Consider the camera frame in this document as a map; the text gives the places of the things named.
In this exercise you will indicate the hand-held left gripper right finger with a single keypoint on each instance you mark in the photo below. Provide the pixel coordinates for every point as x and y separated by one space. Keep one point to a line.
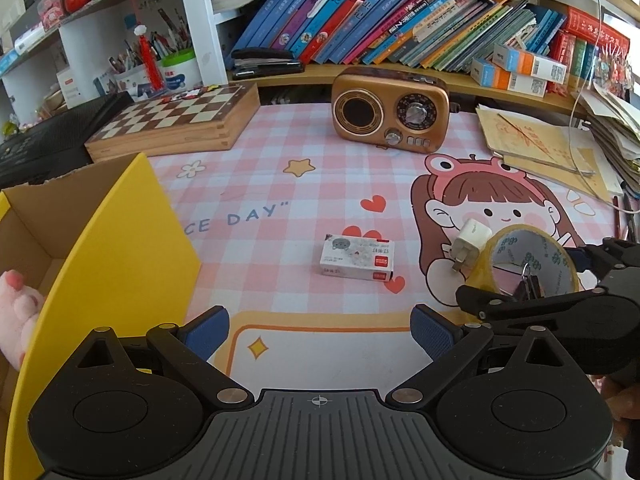
432 332

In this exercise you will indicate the brown retro radio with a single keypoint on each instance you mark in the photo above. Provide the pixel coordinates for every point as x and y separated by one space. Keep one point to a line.
390 110

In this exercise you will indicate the black electronic keyboard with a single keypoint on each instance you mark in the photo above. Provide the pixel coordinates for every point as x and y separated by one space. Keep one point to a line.
55 135

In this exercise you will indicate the green and white pen holder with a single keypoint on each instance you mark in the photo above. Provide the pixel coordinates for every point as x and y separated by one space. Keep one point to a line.
180 70

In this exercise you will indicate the white and blue pen holder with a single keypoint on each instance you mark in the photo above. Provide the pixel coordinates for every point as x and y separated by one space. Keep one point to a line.
122 82

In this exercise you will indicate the brown paper envelopes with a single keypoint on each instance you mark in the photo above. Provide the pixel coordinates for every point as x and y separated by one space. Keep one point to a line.
530 145

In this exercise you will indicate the pink plush pig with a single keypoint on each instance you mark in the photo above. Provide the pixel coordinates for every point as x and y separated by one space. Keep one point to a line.
20 310

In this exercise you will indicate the small white box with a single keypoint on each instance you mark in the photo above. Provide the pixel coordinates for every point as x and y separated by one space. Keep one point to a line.
356 259

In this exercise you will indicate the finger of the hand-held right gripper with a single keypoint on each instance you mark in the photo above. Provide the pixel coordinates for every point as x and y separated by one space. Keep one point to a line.
617 260
525 310

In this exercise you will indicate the black binder clip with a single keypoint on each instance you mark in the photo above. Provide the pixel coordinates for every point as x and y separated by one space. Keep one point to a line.
527 282

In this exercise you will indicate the red book set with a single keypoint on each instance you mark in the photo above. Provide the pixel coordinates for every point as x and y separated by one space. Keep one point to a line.
590 40

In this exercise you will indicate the stack of loose papers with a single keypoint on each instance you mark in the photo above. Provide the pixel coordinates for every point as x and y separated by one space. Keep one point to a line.
612 130

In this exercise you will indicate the black stapler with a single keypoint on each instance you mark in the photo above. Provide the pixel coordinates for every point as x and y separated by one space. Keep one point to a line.
265 62

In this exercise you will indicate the white charger plug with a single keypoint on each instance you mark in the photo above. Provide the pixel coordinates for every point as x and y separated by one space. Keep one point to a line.
472 237

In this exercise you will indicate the yellow cardboard box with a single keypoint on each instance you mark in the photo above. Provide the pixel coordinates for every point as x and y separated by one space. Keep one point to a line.
125 260

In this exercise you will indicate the pink checked cloth desktop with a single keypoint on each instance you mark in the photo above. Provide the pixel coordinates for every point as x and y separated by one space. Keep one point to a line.
300 185

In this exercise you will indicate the white shelf unit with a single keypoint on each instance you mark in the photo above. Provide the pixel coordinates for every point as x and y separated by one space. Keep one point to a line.
200 5

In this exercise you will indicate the yellow tape roll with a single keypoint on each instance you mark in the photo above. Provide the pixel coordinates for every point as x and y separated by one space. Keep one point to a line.
480 272

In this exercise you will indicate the wooden chessboard box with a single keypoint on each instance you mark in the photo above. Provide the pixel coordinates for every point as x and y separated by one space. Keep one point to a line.
175 120

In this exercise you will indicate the white box with red label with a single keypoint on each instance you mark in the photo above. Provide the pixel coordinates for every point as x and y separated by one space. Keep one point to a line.
69 87

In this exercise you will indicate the row of colourful books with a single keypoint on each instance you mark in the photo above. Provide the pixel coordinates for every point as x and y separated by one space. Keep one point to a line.
400 15

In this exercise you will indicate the person's right hand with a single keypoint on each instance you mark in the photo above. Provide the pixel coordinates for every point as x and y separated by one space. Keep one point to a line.
616 400

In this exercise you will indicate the orange and white carton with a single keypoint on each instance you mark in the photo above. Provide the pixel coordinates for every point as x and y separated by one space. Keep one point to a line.
510 80
530 62

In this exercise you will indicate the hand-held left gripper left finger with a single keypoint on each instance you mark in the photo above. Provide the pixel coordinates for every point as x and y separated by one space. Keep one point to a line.
207 330

